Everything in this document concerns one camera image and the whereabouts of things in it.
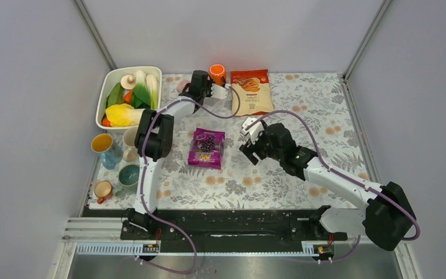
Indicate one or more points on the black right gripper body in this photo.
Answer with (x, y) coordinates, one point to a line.
(262, 147)

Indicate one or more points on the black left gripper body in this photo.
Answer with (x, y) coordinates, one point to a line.
(206, 92)

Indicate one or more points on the blue butterfly mug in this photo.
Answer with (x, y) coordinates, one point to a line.
(108, 150)

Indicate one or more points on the green ceramic mug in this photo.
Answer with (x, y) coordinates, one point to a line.
(128, 178)

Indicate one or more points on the small orange cup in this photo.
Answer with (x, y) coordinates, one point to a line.
(103, 191)

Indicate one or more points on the pink plastic cup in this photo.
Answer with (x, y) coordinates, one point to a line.
(181, 86)

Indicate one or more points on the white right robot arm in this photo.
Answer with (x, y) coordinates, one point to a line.
(382, 212)

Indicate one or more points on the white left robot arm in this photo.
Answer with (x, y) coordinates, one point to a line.
(155, 133)

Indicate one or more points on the orange mug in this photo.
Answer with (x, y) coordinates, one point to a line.
(217, 72)

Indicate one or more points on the cream ceramic mug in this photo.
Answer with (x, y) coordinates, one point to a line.
(131, 152)

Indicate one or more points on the orange chips bag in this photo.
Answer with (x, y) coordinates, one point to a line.
(252, 92)

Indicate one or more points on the purple candy bag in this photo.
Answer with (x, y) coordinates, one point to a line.
(207, 149)

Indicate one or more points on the toy mushroom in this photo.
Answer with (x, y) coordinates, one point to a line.
(128, 82)

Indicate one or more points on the orange toy carrot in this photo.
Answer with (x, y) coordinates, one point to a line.
(128, 97)

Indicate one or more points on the yellow toy vegetable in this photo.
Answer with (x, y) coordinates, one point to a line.
(123, 115)

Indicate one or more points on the green toy leaf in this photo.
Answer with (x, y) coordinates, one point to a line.
(115, 96)

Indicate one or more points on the white plastic tub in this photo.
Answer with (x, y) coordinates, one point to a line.
(111, 79)

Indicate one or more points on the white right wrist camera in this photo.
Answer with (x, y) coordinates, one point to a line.
(251, 128)

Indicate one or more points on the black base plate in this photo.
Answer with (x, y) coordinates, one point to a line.
(227, 231)

